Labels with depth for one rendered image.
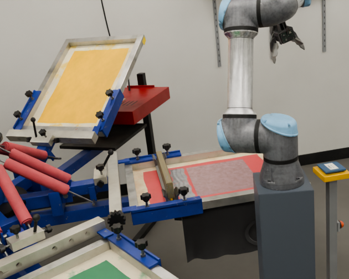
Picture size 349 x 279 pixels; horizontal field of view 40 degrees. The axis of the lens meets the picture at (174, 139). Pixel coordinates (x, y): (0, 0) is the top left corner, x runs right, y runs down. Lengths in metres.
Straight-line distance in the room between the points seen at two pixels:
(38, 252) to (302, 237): 0.93
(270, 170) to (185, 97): 2.71
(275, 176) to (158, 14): 2.71
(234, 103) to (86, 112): 1.36
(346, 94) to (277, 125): 3.22
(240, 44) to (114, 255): 0.89
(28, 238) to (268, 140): 0.93
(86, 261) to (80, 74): 1.54
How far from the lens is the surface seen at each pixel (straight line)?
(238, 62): 1.64
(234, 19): 1.65
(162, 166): 2.26
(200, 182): 2.30
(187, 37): 4.18
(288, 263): 1.76
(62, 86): 3.09
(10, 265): 1.81
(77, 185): 2.27
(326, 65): 4.61
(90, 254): 1.85
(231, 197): 2.07
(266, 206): 1.64
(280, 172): 1.62
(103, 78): 2.97
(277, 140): 1.58
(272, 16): 1.65
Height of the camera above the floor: 1.93
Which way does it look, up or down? 20 degrees down
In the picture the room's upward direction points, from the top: 7 degrees counter-clockwise
